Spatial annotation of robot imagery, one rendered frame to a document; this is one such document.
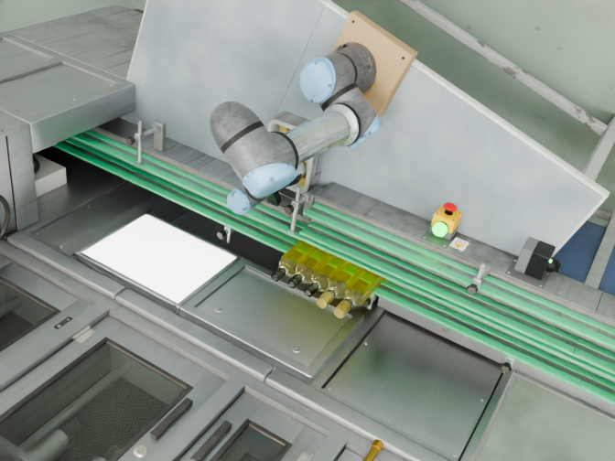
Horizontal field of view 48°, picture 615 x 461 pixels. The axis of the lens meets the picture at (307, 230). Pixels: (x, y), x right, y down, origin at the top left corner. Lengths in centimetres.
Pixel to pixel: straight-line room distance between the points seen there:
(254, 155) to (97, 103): 113
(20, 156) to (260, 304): 91
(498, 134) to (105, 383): 129
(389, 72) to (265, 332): 84
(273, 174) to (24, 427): 90
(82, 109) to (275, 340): 107
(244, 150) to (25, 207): 113
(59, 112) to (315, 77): 95
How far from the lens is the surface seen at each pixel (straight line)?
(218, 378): 199
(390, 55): 203
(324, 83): 188
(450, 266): 206
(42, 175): 271
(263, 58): 231
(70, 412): 193
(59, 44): 305
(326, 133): 175
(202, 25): 242
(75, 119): 252
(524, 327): 205
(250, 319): 212
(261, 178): 154
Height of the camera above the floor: 260
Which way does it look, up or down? 49 degrees down
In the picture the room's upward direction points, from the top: 130 degrees counter-clockwise
